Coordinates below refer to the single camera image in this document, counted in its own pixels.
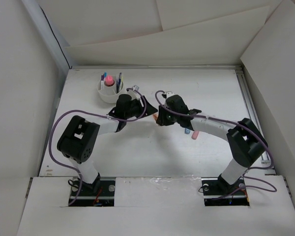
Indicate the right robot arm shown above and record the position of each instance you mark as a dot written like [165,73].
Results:
[245,141]

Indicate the pink highlighter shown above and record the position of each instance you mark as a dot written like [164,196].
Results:
[195,135]

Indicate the purple capped white marker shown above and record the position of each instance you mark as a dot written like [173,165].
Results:
[102,81]

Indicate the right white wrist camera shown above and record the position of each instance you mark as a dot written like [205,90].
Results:
[167,94]

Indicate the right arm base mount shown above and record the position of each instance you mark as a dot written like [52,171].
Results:
[216,196]

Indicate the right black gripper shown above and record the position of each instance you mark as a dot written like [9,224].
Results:
[162,120]

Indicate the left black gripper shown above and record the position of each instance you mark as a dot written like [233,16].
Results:
[137,102]

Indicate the right aluminium rail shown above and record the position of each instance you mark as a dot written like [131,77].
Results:
[264,160]

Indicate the pink capped clear bottle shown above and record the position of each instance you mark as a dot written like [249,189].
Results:
[109,81]

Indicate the white round divided organizer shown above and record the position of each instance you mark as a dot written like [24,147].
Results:
[108,94]

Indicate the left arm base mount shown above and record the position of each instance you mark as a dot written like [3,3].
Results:
[104,197]

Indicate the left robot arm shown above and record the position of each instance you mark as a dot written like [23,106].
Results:
[78,139]

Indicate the yellow pen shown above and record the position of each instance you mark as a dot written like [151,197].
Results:
[121,81]

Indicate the orange highlighter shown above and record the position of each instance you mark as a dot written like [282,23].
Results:
[155,116]

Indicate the dark blue pen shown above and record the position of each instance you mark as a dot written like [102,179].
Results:
[119,82]

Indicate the dark purple pen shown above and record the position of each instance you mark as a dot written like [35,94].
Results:
[117,83]

